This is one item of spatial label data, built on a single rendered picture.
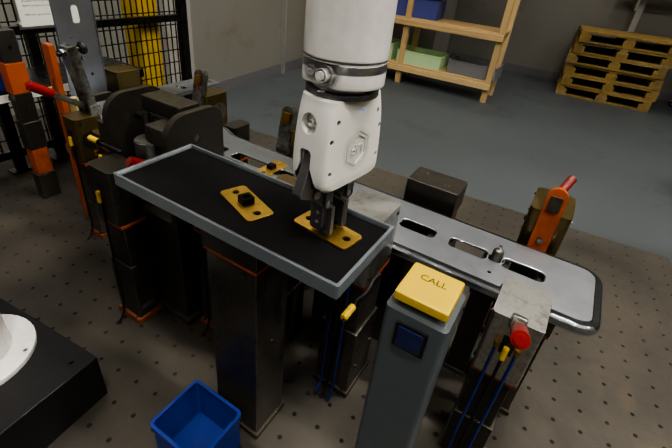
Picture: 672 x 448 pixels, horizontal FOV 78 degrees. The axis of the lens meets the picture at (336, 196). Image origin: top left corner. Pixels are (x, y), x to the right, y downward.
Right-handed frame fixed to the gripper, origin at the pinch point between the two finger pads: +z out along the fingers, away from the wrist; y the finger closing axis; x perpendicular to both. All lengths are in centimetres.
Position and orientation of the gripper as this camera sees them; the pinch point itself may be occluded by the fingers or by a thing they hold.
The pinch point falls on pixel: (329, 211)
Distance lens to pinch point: 50.0
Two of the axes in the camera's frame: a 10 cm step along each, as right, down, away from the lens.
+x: -7.7, -3.9, 5.0
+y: 6.3, -3.4, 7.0
